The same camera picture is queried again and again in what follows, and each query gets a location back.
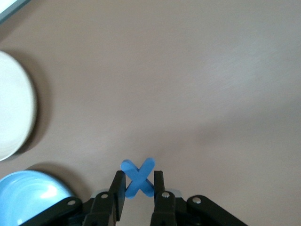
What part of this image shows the beige plate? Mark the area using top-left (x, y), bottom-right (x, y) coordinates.
top-left (0, 50), bottom-right (38, 162)

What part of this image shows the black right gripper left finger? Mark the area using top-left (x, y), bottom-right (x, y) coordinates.
top-left (82, 170), bottom-right (128, 226)

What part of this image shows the blue plate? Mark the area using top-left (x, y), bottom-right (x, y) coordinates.
top-left (0, 169), bottom-right (78, 226)

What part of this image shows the blue letter X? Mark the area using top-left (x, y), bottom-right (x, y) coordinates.
top-left (120, 157), bottom-right (156, 200)

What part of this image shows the brown paper table cover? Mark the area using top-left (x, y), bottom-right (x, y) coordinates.
top-left (0, 0), bottom-right (301, 226)

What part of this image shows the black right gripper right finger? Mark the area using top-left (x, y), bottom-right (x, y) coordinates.
top-left (150, 170), bottom-right (177, 226)

